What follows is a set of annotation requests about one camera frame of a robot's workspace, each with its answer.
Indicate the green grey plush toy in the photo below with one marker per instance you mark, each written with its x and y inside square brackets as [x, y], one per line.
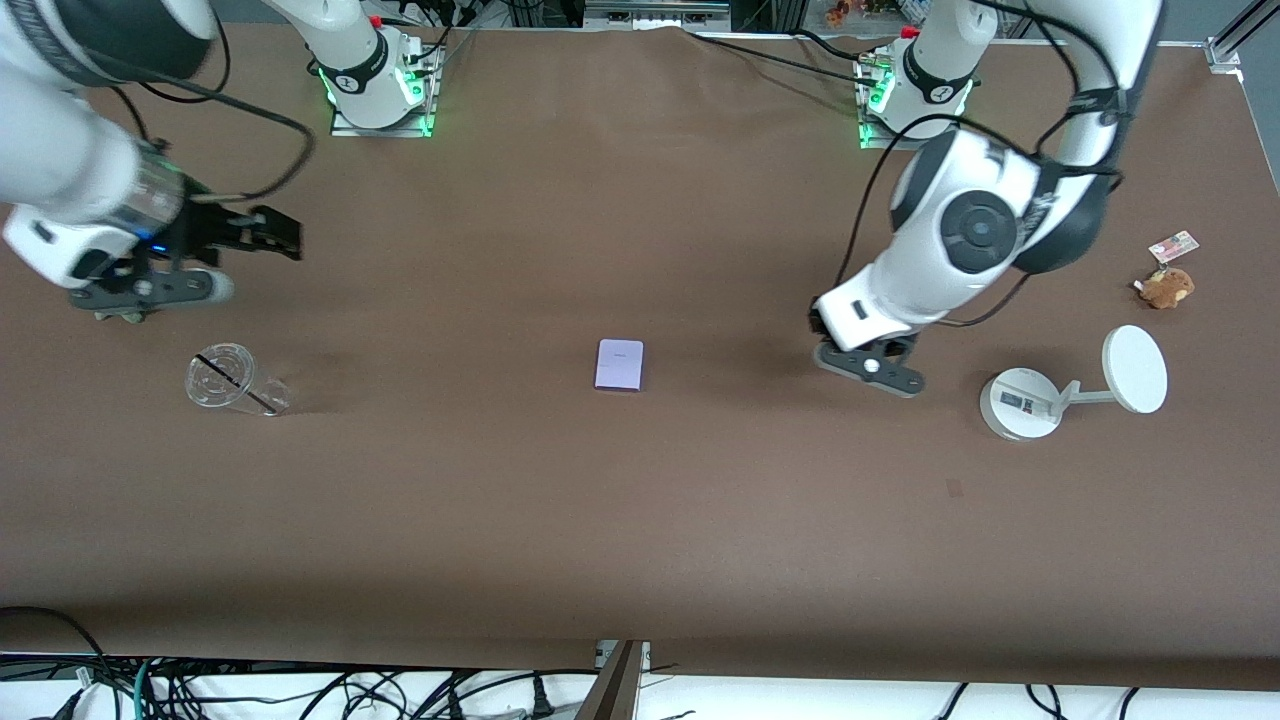
[125, 316]

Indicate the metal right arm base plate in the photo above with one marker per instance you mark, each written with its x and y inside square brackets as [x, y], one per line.
[425, 110]

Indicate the aluminium frame bar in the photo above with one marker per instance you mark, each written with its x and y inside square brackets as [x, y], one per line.
[655, 12]

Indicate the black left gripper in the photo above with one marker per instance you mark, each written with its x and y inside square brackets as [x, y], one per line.
[817, 322]

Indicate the black power plug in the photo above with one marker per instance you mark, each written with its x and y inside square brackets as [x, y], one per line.
[542, 700]

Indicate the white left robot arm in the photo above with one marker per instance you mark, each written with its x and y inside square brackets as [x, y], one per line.
[960, 230]

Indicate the black drinking straw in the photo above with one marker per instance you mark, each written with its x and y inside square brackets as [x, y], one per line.
[240, 385]

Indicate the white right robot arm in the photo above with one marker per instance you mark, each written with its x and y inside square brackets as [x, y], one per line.
[60, 150]

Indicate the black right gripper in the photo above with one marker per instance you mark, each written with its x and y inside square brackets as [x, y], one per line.
[205, 229]

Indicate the small pink card tag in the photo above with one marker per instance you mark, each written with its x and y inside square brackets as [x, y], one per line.
[1174, 246]

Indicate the white round-base stand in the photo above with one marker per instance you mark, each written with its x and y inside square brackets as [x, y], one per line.
[1025, 402]

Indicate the clear plastic cup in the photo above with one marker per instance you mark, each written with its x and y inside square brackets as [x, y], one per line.
[225, 380]

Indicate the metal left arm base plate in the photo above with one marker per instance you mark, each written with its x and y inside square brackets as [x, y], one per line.
[868, 135]

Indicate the orange toy figure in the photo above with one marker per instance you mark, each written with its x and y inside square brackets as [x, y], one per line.
[837, 12]

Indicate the wooden post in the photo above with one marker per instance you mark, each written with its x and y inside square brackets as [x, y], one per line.
[610, 690]

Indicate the aluminium corner profile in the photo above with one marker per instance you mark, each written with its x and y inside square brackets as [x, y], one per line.
[1225, 52]

